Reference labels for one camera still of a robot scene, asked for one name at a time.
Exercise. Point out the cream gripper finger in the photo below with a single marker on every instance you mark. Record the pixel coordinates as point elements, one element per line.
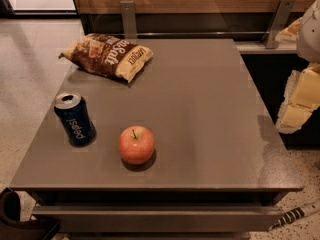
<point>289,34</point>
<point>301,99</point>

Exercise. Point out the brown chip bag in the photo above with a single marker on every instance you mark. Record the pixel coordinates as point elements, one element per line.
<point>108,56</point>

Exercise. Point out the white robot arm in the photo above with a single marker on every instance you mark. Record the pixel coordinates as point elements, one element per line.
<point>308,36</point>

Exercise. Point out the red apple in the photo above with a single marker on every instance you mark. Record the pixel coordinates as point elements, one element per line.
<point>136,145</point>

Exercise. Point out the blue Pepsi can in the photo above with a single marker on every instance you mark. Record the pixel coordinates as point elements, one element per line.
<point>71,109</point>

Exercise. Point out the grey table drawer front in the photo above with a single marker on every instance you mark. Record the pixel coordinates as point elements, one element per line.
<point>165,219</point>

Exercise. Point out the right metal bracket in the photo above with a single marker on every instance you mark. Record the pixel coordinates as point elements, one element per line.
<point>278,21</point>

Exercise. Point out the metal bracket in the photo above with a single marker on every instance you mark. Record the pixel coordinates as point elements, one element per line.
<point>128,18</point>
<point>278,21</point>

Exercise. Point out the left metal bracket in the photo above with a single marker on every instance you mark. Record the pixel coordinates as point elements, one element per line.
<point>128,18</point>

